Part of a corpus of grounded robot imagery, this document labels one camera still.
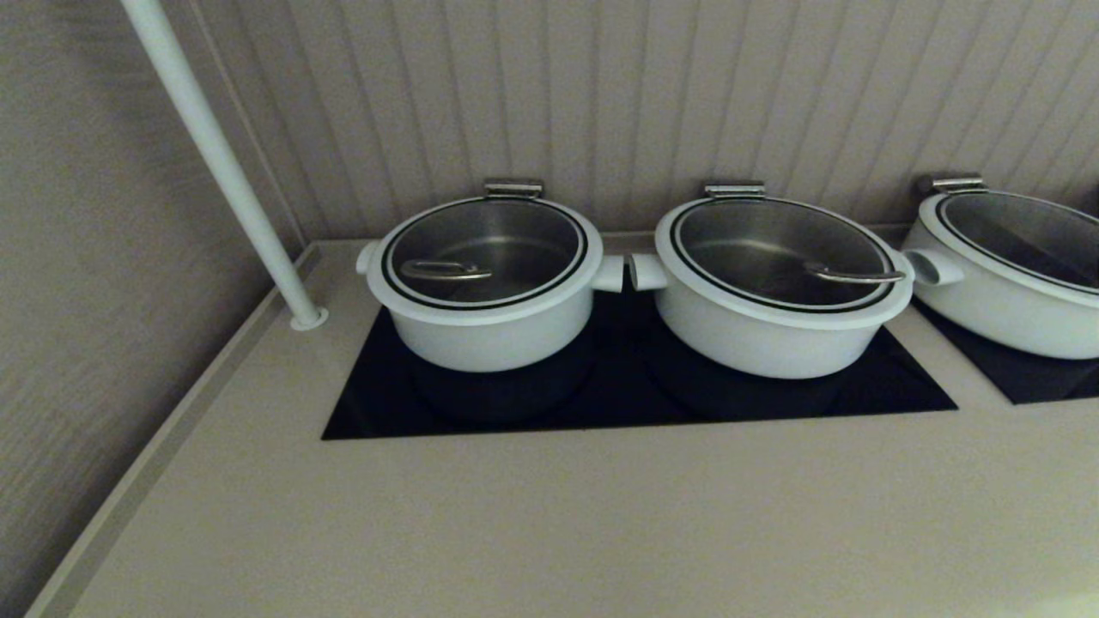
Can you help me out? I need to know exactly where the glass lid white rim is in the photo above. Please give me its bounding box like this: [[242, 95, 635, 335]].
[[919, 191, 1099, 308], [367, 197, 604, 325]]

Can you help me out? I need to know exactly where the white round pot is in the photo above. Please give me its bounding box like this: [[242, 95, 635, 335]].
[[356, 196, 625, 373], [629, 249, 911, 380], [902, 193, 1099, 360]]

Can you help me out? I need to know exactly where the middle white pot with lid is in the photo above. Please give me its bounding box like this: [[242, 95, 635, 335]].
[[655, 197, 916, 330]]

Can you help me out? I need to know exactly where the large black glass cooktop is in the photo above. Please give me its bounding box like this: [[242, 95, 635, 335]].
[[322, 283, 958, 441]]

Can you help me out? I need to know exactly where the white metal pole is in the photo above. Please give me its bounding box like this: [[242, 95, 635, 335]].
[[118, 0, 330, 332]]

